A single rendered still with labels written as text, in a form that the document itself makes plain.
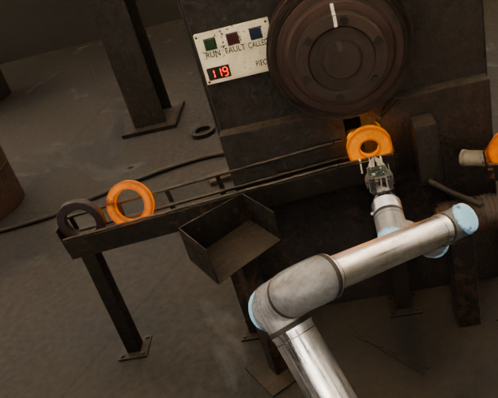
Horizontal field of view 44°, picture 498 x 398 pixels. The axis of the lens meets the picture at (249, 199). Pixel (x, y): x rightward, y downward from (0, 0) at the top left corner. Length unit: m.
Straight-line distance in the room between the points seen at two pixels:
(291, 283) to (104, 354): 1.57
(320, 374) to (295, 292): 0.22
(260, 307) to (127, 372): 1.28
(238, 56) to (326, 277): 0.99
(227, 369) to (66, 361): 0.79
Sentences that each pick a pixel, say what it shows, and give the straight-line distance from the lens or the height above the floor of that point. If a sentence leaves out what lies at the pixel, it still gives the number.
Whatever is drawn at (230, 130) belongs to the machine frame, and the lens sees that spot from 2.28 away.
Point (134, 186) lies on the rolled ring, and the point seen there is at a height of 0.76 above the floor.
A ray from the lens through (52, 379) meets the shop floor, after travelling 2.91.
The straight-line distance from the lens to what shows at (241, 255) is 2.06.
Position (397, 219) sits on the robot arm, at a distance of 1.85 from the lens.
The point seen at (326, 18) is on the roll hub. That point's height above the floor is 1.25.
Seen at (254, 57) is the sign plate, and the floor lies 1.12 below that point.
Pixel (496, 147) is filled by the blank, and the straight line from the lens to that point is 2.14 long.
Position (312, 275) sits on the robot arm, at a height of 0.87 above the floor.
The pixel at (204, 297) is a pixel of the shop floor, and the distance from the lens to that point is 2.94.
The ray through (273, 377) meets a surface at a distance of 2.45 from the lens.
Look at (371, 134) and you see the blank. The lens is 2.18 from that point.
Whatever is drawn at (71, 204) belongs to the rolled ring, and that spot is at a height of 0.76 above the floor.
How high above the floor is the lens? 1.76
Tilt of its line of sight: 29 degrees down
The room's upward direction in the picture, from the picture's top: 17 degrees counter-clockwise
